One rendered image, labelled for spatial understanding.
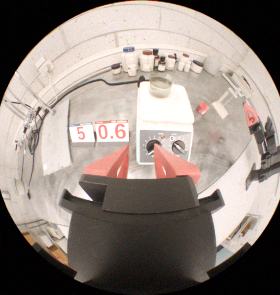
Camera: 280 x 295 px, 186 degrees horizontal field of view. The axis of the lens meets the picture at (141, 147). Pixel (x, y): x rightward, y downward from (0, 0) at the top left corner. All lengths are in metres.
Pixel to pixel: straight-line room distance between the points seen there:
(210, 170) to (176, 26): 0.73
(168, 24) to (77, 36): 0.44
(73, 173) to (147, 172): 0.22
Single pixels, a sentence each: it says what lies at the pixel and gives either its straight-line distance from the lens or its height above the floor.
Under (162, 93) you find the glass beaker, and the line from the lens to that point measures 0.20.
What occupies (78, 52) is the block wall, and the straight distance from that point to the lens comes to 0.56.
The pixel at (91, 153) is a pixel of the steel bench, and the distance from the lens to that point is 0.29.
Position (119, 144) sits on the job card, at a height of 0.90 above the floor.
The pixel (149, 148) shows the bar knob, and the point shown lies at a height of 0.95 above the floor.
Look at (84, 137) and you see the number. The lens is 0.30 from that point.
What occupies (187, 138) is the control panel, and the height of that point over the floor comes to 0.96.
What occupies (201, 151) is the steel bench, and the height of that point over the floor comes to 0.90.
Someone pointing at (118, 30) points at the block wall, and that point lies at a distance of 0.55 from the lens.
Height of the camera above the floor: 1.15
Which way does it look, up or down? 77 degrees down
